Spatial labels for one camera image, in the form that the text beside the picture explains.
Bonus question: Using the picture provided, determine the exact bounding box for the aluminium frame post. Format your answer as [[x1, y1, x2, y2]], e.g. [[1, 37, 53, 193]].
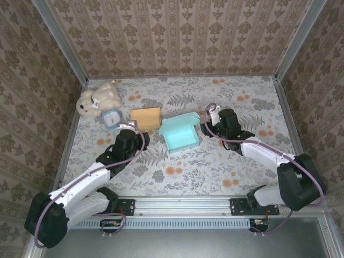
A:
[[31, 0, 90, 84], [275, 0, 328, 81]]

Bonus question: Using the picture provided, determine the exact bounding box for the grey metal panel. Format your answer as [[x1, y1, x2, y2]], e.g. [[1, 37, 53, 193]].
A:
[[53, 228, 333, 258]]

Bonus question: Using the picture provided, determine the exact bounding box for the floral patterned table cover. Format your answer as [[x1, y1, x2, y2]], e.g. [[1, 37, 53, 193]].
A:
[[58, 76, 309, 197]]

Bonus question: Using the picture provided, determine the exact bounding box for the grey slotted cable duct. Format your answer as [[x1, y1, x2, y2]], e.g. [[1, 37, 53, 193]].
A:
[[68, 218, 250, 230]]

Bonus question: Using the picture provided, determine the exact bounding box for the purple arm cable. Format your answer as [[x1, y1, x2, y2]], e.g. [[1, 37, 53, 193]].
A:
[[204, 103, 326, 237], [33, 122, 148, 248]]

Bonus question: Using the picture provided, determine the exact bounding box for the aluminium mounting rail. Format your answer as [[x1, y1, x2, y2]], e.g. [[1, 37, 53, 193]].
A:
[[39, 195, 333, 219]]

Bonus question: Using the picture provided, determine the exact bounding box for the small blue square clock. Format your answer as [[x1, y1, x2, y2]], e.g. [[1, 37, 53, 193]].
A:
[[101, 109, 123, 130]]

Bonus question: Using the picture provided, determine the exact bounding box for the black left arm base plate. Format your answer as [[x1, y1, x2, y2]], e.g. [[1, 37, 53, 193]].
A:
[[107, 198, 136, 217]]

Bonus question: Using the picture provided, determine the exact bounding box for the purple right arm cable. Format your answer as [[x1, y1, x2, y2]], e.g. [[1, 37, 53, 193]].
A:
[[204, 103, 326, 237]]

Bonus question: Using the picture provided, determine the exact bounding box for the small black connector board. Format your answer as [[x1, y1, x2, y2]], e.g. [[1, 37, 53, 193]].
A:
[[249, 218, 270, 233], [99, 219, 122, 234]]

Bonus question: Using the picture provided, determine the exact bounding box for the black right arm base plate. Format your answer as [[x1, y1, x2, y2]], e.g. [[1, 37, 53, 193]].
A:
[[230, 198, 280, 217]]

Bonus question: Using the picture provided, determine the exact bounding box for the light blue paper box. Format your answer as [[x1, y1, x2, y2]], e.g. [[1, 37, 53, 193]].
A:
[[157, 111, 202, 154]]

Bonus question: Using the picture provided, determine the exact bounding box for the aluminium table side rail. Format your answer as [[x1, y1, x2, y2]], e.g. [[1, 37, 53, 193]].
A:
[[50, 79, 90, 197], [274, 76, 318, 196]]

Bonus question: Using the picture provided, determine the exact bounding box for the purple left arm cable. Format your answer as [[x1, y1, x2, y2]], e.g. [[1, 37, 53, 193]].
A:
[[33, 122, 148, 248]]

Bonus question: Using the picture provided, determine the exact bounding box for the orange paper box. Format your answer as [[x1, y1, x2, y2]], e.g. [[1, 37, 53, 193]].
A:
[[131, 106, 162, 131]]

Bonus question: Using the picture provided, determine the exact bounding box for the cream plush dog toy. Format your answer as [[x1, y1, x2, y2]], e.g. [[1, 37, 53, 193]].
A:
[[76, 81, 125, 118]]

